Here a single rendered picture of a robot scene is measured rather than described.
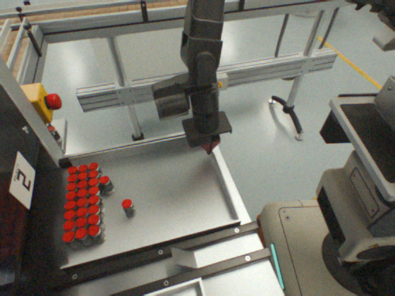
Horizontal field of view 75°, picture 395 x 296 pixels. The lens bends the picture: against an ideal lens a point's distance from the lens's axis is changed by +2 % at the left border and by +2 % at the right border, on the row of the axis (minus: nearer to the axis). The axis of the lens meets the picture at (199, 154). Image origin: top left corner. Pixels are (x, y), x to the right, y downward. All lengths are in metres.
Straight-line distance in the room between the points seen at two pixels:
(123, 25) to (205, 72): 0.90
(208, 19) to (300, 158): 1.56
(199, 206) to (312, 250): 0.78
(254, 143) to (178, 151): 1.30
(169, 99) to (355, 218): 0.54
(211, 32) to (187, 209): 0.35
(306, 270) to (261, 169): 0.77
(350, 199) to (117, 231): 0.58
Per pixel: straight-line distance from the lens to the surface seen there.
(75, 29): 1.33
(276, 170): 1.80
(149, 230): 0.56
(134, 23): 1.32
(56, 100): 0.70
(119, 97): 1.53
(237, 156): 1.82
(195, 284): 0.50
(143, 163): 0.66
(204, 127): 0.53
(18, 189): 0.52
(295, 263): 1.23
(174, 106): 0.48
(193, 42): 0.45
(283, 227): 1.27
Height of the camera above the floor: 1.39
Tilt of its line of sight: 50 degrees down
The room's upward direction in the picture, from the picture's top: straight up
